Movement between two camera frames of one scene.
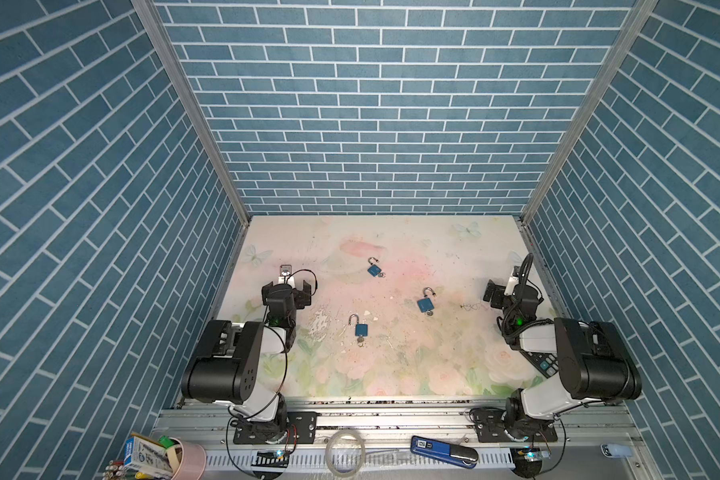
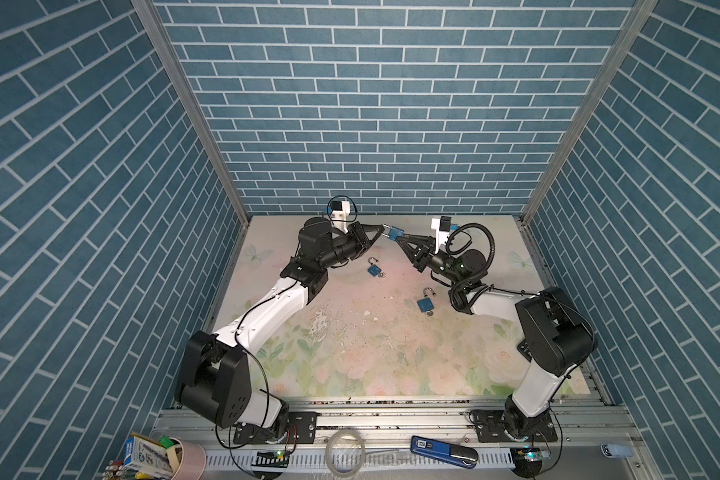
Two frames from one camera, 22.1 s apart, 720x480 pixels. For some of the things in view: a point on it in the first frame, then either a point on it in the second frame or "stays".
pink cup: [193, 463] stays
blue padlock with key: [361, 330] → [395, 232]
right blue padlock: [425, 304] stays
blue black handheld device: [459, 455] stays
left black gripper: [303, 294] → [360, 238]
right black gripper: [493, 292] → [423, 255]
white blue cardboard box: [146, 457] stays
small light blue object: [616, 450] stays
